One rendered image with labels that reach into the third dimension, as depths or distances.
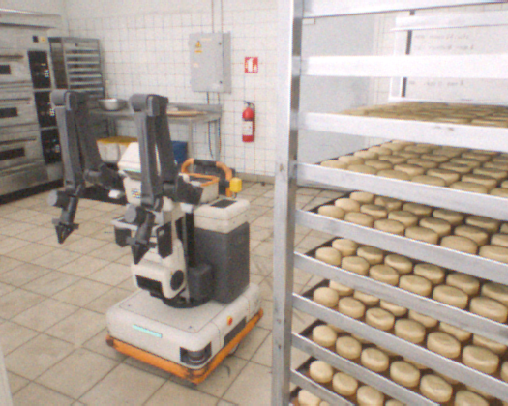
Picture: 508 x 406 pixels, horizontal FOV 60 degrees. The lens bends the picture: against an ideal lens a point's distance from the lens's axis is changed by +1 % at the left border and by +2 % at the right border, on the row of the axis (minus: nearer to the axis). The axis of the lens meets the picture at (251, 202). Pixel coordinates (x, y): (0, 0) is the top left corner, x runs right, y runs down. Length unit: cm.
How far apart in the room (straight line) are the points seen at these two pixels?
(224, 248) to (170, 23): 443
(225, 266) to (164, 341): 47
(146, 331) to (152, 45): 474
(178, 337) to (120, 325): 37
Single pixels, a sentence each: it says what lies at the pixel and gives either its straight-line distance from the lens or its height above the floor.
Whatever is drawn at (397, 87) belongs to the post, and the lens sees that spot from 115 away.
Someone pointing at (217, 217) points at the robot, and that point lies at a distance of 215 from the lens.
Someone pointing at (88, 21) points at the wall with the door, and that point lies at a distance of 715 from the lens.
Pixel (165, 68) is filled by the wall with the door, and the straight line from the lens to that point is 627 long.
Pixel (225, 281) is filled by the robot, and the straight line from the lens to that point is 228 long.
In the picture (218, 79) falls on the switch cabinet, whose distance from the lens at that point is 559.
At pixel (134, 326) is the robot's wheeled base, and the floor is 26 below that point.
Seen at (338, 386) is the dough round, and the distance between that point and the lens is 98.
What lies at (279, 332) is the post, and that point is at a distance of 91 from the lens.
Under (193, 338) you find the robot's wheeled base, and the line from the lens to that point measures 214.
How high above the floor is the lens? 151
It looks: 18 degrees down
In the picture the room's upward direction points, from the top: straight up
